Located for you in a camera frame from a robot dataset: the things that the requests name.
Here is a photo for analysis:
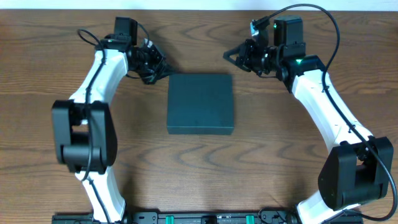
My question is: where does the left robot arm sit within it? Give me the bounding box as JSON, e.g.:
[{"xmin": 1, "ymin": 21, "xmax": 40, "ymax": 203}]
[{"xmin": 52, "ymin": 35, "xmax": 173, "ymax": 223}]

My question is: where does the dark green box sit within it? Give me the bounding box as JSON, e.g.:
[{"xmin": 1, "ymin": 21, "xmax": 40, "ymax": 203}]
[{"xmin": 167, "ymin": 73, "xmax": 234, "ymax": 135}]

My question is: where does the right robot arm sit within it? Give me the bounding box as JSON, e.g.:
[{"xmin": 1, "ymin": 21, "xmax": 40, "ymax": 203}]
[{"xmin": 223, "ymin": 16, "xmax": 395, "ymax": 223}]

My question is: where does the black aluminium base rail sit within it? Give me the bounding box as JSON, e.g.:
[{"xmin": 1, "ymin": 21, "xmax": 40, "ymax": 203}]
[{"xmin": 51, "ymin": 210, "xmax": 364, "ymax": 224}]

